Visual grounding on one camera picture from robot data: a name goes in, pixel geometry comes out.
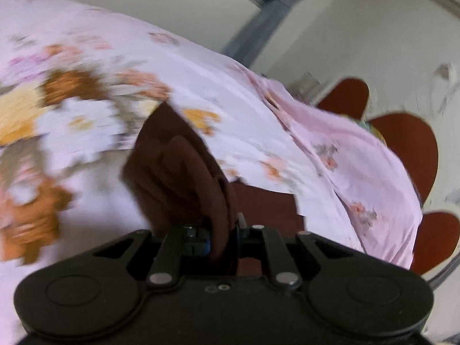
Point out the brown small garment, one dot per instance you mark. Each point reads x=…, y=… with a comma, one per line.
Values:
x=179, y=172

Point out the green yellow patterned cloth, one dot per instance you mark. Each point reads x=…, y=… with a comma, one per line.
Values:
x=372, y=131

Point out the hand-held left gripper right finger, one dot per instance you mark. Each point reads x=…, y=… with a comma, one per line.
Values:
x=238, y=237

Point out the white and red patterned mat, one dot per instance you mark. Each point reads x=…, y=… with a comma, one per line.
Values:
x=395, y=43

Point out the grey curtain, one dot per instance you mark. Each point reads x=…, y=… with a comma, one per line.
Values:
x=257, y=30

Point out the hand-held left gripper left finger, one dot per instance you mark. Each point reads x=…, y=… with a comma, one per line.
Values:
x=196, y=241

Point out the pink floral bed sheet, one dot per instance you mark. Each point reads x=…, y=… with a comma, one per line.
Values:
x=215, y=90

